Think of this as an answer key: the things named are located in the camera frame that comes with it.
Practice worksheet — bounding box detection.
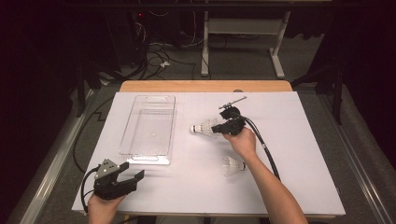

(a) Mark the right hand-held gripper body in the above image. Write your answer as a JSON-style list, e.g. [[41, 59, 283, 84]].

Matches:
[[218, 95, 248, 136]]

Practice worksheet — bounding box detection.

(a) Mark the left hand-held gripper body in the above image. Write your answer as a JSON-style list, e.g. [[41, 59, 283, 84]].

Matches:
[[92, 158, 138, 201]]

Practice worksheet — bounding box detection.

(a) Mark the white shuttlecock with blue band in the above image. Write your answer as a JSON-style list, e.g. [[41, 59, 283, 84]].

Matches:
[[190, 117, 223, 137], [221, 155, 248, 177]]

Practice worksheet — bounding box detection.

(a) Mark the person's right hand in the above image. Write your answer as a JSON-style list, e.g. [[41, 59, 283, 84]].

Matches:
[[221, 126, 259, 163]]

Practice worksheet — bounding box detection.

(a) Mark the person's left hand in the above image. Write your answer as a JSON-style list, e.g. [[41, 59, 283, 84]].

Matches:
[[87, 194, 126, 224]]

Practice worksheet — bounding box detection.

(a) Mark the wooden table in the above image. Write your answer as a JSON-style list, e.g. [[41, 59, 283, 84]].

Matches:
[[120, 79, 293, 93]]

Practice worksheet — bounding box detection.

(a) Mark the clear plastic storage bin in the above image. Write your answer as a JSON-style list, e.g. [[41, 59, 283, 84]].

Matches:
[[119, 94, 177, 166]]

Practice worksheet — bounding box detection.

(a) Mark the white table cover board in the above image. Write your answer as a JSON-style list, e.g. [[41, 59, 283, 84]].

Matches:
[[71, 91, 347, 217]]

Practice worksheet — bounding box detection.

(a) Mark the black metal stand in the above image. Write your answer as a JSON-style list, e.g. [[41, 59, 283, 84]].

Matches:
[[74, 62, 104, 118], [292, 62, 345, 125]]

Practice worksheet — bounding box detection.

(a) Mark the dark computer tower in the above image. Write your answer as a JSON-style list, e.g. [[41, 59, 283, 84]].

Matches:
[[106, 8, 150, 68]]

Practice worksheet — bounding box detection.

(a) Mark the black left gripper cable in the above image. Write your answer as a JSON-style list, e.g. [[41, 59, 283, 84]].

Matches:
[[80, 166, 101, 215]]

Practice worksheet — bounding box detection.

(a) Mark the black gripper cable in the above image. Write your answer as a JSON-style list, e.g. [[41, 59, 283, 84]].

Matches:
[[80, 166, 101, 215], [237, 115, 281, 182]]

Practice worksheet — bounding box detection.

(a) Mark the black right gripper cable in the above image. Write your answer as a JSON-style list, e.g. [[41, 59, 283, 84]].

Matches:
[[237, 115, 281, 182]]

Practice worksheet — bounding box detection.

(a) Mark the black floor cable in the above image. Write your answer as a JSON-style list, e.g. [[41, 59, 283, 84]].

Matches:
[[73, 96, 115, 174]]

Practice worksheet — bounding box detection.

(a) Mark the aluminium rail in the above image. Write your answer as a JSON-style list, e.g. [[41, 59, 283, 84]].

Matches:
[[317, 92, 396, 224], [18, 90, 94, 224]]

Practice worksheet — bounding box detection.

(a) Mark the white metal desk frame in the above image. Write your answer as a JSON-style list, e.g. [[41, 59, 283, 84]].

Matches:
[[200, 10, 292, 79]]

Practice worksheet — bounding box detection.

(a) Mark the bundle of floor cables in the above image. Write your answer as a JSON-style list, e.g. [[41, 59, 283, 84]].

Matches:
[[134, 12, 200, 80]]

